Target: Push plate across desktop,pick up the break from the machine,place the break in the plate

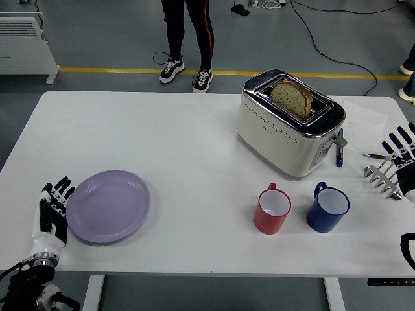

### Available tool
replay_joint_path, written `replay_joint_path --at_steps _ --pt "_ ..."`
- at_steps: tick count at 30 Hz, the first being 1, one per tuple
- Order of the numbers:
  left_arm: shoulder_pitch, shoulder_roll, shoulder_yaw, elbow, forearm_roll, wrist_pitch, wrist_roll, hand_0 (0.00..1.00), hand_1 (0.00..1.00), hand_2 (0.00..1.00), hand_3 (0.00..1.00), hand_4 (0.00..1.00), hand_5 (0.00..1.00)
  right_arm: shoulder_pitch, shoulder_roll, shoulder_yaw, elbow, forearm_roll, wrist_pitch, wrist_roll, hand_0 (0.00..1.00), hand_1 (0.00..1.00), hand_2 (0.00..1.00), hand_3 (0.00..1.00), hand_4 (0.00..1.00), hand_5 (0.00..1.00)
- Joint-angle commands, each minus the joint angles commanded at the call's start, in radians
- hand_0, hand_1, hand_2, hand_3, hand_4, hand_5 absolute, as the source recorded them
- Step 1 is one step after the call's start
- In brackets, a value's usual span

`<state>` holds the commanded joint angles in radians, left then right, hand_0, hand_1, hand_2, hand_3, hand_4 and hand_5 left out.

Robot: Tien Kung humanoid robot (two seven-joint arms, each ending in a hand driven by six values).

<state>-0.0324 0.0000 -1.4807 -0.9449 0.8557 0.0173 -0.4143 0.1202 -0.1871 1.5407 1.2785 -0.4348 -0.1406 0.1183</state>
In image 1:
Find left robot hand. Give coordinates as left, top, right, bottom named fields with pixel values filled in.
left=30, top=176, right=76, bottom=259

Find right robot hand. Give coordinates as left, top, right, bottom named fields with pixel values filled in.
left=381, top=122, right=415, bottom=203

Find purple plate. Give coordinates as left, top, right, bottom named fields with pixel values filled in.
left=66, top=169, right=152, bottom=245

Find brown bread slice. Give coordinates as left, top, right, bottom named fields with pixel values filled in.
left=269, top=80, right=314, bottom=122

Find silver toast rack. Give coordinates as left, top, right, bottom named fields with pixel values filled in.
left=362, top=155, right=403, bottom=201

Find white paper sheet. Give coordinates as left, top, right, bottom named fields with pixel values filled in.
left=340, top=99, right=388, bottom=153

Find blue marker pen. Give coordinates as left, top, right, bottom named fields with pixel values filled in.
left=335, top=128, right=344, bottom=168

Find white table leg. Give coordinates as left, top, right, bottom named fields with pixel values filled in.
left=324, top=277, right=347, bottom=311
left=81, top=275, right=106, bottom=311

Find person in pale shoes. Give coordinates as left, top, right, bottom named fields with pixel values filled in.
left=397, top=41, right=415, bottom=106

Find blue mug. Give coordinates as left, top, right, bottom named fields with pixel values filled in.
left=305, top=181, right=351, bottom=233

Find black table control panel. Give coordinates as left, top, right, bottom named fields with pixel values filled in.
left=367, top=277, right=415, bottom=287

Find cream and chrome toaster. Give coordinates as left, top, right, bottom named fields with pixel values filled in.
left=235, top=69, right=348, bottom=181

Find red mug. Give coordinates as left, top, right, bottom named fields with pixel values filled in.
left=253, top=183, right=292, bottom=235

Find white panel heater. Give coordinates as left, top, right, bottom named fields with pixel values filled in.
left=0, top=12, right=61, bottom=85

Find black foot pedal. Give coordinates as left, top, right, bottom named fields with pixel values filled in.
left=230, top=0, right=250, bottom=16

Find long black floor cable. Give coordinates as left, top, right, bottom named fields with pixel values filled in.
left=290, top=0, right=379, bottom=97

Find thin black cable loop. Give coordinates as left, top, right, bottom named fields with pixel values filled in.
left=152, top=51, right=172, bottom=67

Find white cable bundle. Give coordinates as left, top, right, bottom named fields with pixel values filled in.
left=248, top=0, right=286, bottom=10

